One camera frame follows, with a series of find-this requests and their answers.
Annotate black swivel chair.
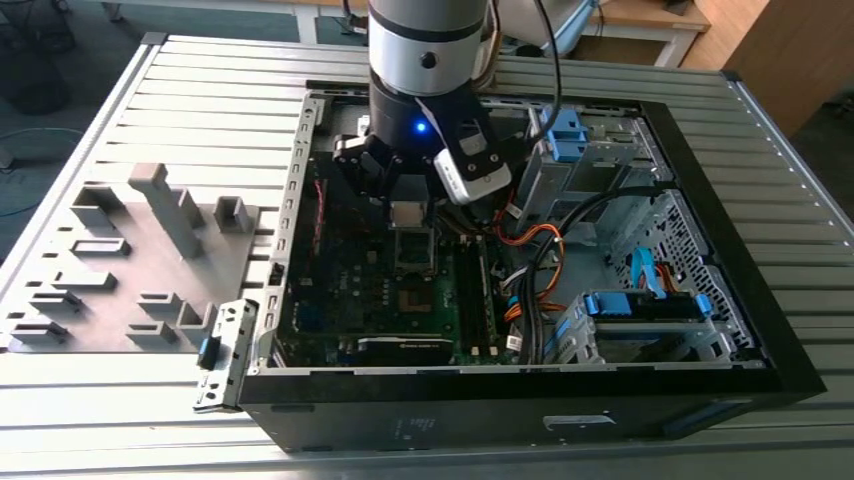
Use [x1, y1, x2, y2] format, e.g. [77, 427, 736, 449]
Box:
[0, 0, 79, 117]

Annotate black disk in blue carrier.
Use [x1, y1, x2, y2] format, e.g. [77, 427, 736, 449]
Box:
[584, 291, 713, 322]

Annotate CPU socket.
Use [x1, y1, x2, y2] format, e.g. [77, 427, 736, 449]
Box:
[398, 287, 434, 314]

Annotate silver topped CPU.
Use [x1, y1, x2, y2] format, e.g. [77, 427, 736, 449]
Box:
[390, 200, 430, 230]

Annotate blue flat data cable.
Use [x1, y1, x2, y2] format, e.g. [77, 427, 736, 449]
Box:
[630, 247, 669, 301]

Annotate blue plastic bay clip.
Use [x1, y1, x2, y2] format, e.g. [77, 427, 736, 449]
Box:
[541, 107, 590, 140]
[552, 137, 593, 163]

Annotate low grey metal disk bay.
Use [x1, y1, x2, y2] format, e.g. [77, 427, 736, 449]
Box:
[544, 289, 760, 366]

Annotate tall grey metal disk bay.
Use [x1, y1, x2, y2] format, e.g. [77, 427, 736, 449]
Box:
[513, 107, 676, 236]

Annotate black graphics card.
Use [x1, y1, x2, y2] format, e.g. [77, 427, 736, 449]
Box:
[337, 334, 460, 366]

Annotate thick black cable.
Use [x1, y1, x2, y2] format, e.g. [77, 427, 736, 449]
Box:
[517, 185, 669, 365]
[530, 192, 669, 365]

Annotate green motherboard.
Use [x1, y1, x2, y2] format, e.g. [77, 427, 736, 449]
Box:
[277, 199, 529, 366]

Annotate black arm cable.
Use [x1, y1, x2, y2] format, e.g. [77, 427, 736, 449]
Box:
[532, 0, 566, 154]

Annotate black open PC case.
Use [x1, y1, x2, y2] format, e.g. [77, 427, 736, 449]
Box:
[237, 74, 829, 454]

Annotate orange power wires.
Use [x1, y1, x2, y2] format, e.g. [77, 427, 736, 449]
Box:
[494, 222, 570, 322]

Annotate grey plastic parts rack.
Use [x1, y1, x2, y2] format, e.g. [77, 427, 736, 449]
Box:
[0, 162, 282, 354]

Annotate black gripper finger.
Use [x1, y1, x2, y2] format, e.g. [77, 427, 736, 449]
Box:
[418, 155, 453, 206]
[333, 132, 397, 205]

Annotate black RAM slot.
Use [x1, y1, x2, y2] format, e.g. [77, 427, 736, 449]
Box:
[482, 236, 506, 354]
[465, 236, 488, 354]
[457, 236, 478, 354]
[474, 236, 497, 354]

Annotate wooden desk white frame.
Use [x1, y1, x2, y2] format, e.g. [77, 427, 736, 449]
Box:
[572, 0, 713, 69]

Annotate grey metal slot bracket latch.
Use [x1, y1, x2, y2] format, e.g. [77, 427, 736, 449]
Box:
[191, 298, 261, 414]

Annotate wooden cabinet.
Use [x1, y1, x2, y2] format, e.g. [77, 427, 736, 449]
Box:
[680, 0, 854, 139]

